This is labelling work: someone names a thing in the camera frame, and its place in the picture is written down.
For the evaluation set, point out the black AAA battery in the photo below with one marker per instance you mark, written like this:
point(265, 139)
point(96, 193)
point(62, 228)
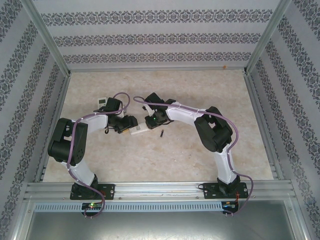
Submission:
point(161, 134)

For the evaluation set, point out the white remote control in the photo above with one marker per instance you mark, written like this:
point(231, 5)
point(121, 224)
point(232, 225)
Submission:
point(101, 101)
point(140, 130)

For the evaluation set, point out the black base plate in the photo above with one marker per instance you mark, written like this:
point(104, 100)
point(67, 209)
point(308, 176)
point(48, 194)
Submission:
point(208, 191)
point(110, 191)

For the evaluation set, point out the grey metal sheet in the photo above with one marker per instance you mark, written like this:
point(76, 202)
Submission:
point(160, 227)

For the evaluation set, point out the aluminium frame post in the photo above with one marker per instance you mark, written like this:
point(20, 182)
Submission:
point(266, 37)
point(49, 37)

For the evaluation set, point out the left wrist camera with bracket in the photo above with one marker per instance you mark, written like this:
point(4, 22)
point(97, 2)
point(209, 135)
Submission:
point(121, 113)

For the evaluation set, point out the aluminium front rail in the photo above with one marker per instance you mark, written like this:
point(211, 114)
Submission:
point(155, 190)

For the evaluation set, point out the controller board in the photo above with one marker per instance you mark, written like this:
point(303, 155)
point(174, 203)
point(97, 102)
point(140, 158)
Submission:
point(230, 205)
point(91, 206)

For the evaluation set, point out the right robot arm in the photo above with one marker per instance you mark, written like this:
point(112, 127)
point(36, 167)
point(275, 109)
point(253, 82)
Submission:
point(182, 116)

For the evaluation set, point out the aluminium back rail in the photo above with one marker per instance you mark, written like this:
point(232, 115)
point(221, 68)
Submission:
point(150, 68)

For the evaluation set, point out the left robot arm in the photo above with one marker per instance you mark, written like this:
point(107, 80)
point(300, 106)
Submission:
point(96, 125)

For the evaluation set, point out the aluminium side rail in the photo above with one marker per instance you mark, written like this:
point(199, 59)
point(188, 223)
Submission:
point(61, 100)
point(262, 125)

